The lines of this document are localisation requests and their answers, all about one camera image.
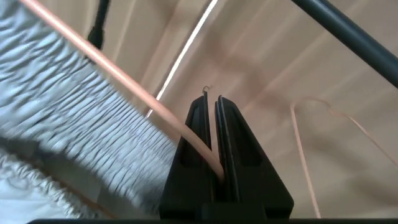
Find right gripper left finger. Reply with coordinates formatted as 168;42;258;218
159;95;218;218

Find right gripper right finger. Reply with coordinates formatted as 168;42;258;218
214;95;295;218

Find pink clothes hanger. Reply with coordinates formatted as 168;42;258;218
290;96;398;218
18;0;225;218

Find pale grey shorts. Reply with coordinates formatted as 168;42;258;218
0;0;178;220

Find black clothes rack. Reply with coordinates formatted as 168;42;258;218
86;0;398;90

